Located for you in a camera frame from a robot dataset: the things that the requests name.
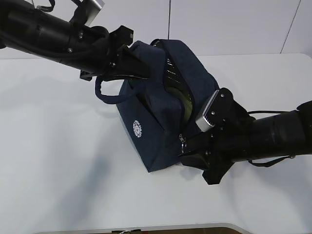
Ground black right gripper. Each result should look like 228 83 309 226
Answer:
179 115 255 185

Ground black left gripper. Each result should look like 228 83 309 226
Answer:
65 25 151 80

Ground navy blue lunch bag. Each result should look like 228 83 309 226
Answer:
95 39 219 172

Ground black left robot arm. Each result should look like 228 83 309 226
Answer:
0 0 151 81

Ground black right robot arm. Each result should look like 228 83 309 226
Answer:
179 101 312 185

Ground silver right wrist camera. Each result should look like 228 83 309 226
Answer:
195 88 248 132

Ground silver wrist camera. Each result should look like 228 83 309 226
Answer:
70 0 104 26
195 88 248 132

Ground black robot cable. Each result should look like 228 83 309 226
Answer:
247 111 295 168

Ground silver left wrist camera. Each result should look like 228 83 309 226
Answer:
70 0 104 26

